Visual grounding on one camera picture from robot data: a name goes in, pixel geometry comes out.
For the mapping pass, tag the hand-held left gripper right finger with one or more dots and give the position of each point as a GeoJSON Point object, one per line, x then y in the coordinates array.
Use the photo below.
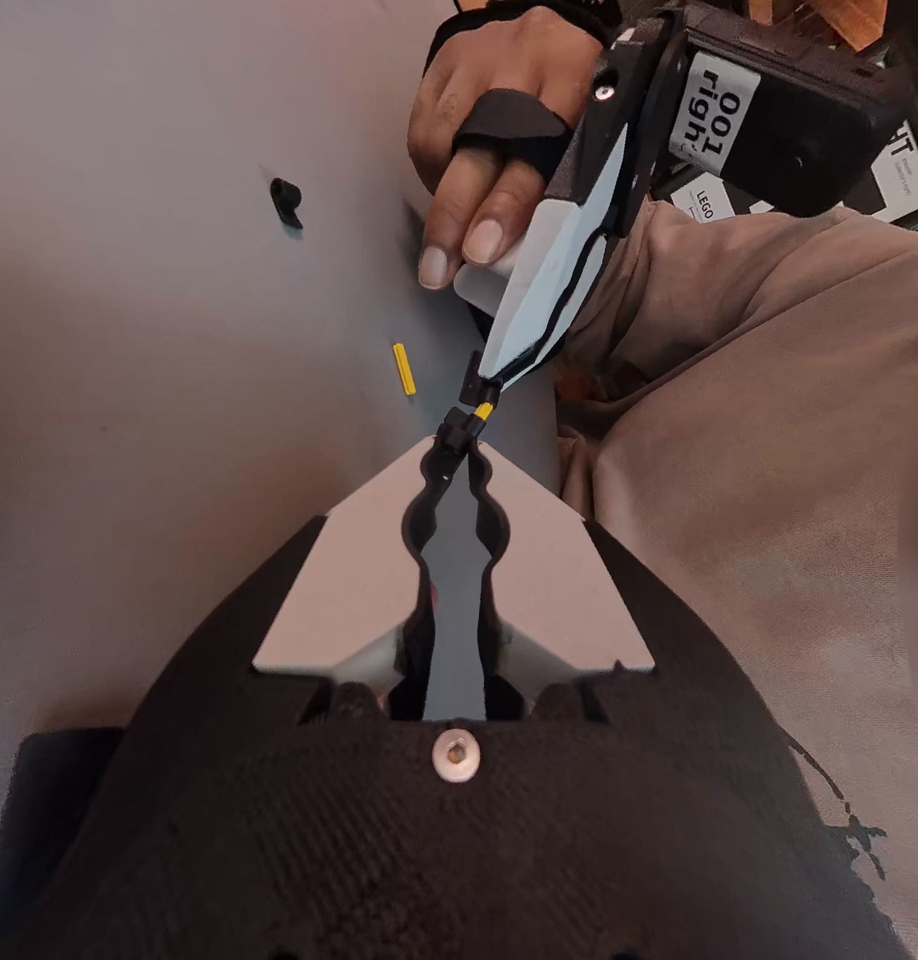
{"type": "Point", "coordinates": [564, 600]}

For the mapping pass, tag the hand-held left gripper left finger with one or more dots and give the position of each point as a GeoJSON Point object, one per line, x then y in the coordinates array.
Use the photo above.
{"type": "Point", "coordinates": [339, 600]}

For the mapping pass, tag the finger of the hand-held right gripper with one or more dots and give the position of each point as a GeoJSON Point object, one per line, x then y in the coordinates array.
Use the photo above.
{"type": "Point", "coordinates": [579, 300]}
{"type": "Point", "coordinates": [549, 270]}

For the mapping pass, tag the black toy connector block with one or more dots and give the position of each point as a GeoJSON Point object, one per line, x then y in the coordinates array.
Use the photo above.
{"type": "Point", "coordinates": [472, 382]}

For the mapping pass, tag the yellow toy axle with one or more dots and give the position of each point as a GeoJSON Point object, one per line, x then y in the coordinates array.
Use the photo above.
{"type": "Point", "coordinates": [484, 411]}
{"type": "Point", "coordinates": [404, 369]}

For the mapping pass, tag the person's right hand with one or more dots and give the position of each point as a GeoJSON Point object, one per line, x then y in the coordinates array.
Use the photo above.
{"type": "Point", "coordinates": [459, 217]}

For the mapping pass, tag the black white toy box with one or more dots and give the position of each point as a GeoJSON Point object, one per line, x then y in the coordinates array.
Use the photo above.
{"type": "Point", "coordinates": [905, 180]}

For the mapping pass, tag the person's beige hoodie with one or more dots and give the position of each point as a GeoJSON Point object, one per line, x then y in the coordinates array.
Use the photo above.
{"type": "Point", "coordinates": [766, 525]}

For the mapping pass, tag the black toy clip piece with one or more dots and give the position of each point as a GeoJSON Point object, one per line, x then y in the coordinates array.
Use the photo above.
{"type": "Point", "coordinates": [286, 199]}

